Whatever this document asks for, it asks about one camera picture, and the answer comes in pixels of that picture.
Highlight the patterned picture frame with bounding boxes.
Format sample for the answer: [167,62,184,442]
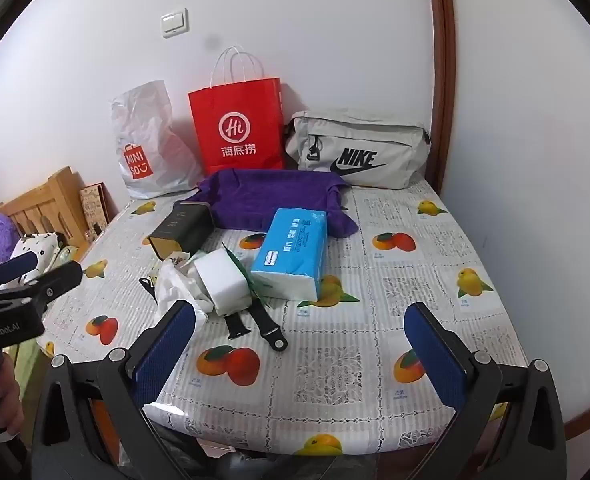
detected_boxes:
[79,183,110,241]

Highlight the brown wooden door frame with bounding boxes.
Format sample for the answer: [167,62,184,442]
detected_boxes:
[423,0,468,196]

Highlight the white gloves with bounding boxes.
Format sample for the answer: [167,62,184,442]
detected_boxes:
[154,255,216,326]

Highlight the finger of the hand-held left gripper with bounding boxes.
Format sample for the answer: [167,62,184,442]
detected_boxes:
[0,260,83,311]
[0,250,38,293]

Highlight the wooden headboard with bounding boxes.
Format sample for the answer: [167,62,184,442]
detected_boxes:
[0,166,110,251]

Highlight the green patterned cloth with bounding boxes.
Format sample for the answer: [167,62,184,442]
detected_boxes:
[50,245,84,272]

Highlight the white light switch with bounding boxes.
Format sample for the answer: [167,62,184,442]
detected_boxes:
[161,8,190,38]

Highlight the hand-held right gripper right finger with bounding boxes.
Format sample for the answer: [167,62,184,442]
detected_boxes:
[403,301,568,480]

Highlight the red paper bag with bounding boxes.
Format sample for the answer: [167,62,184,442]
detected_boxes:
[188,46,284,177]

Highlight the purple plush toy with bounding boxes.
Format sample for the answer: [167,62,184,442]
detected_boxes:
[0,212,18,261]

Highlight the grey waist bag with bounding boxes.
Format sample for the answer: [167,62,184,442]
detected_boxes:
[282,109,433,191]

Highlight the blue tissue pack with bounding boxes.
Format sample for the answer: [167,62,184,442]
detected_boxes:
[251,207,328,302]

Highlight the white plastic shopping bag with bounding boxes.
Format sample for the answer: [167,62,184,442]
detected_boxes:
[109,80,206,200]

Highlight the white and green packet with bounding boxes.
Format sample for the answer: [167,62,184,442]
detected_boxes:
[195,247,256,317]

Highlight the dark tin box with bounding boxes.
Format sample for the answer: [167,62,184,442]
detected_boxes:
[148,200,214,261]

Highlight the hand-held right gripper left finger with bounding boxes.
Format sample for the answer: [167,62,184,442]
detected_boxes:
[29,300,198,480]

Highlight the short black watch strap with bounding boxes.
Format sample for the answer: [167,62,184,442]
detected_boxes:
[223,310,250,343]

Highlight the long black watch strap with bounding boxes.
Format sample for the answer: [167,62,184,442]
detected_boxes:
[247,295,288,352]

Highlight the white spotted pillow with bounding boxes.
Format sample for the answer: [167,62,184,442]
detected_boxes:
[0,232,68,291]

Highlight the fruit print tablecloth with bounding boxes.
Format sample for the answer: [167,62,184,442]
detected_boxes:
[37,175,530,456]

